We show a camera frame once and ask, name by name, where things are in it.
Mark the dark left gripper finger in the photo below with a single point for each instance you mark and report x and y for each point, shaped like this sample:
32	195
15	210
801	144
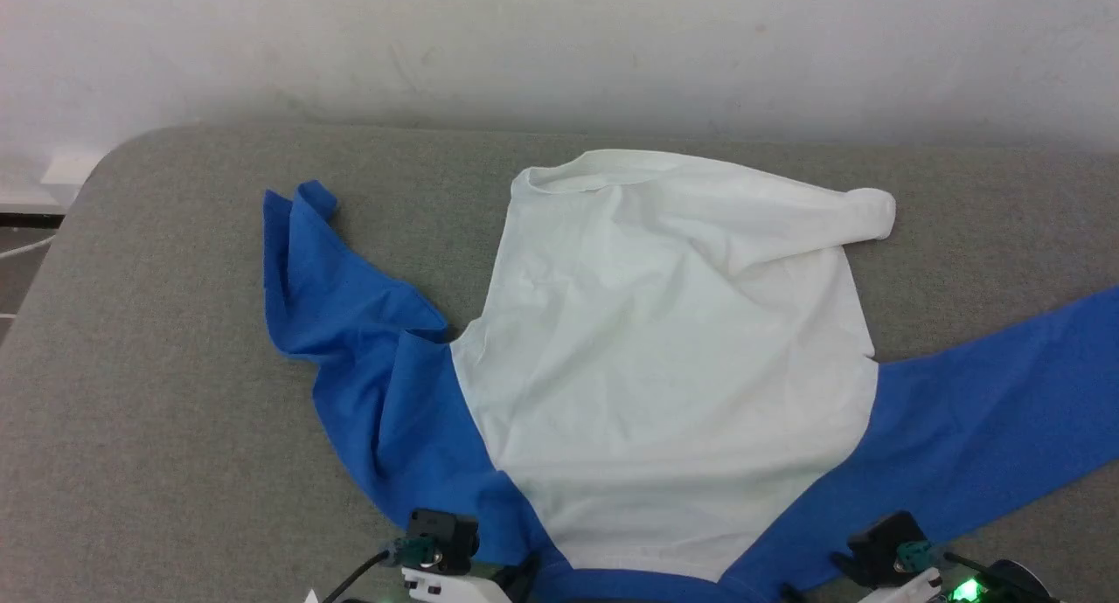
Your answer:
523	581

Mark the grey-green fabric sofa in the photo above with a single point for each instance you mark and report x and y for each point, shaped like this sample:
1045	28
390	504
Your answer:
175	411

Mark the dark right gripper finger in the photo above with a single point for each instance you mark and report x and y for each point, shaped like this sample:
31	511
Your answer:
791	596

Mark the white wall socket box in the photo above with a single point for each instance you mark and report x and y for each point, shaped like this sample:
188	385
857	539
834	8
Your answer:
70	168

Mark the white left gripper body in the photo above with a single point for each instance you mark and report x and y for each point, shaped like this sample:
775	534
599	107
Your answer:
446	588

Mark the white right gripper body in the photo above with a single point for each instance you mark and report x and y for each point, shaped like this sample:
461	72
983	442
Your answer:
918	590

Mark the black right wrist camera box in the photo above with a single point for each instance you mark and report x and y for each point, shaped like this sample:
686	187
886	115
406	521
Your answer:
879	542

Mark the blue and white shirt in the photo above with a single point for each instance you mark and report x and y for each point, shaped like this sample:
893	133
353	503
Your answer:
664	350

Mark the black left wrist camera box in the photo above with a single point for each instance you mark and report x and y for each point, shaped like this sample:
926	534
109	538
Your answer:
441	537

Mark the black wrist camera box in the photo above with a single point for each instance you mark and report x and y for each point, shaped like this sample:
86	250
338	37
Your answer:
441	537
879	542

